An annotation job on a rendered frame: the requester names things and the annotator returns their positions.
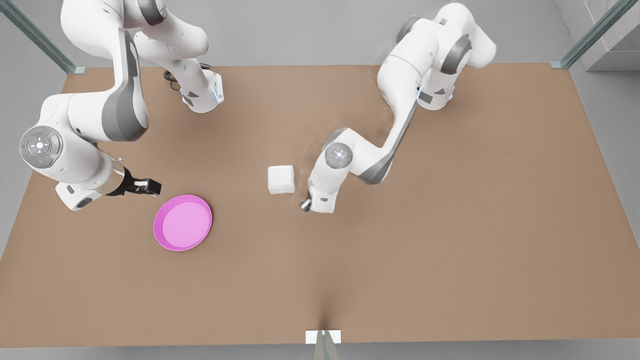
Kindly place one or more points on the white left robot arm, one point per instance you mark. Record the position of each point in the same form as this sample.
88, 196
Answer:
430, 60

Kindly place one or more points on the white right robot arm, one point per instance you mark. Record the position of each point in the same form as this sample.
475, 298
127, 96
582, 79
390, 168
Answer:
80, 112

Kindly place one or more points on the white closed egg box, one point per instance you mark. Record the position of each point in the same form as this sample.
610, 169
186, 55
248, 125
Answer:
280, 179

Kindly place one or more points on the pink round plate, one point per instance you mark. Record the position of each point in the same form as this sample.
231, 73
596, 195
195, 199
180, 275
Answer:
183, 223

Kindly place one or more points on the grey concrete pillar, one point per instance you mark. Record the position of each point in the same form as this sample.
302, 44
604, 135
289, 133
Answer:
617, 35

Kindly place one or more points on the silver frame post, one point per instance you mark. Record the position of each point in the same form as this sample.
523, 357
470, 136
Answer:
40, 37
590, 36
323, 342

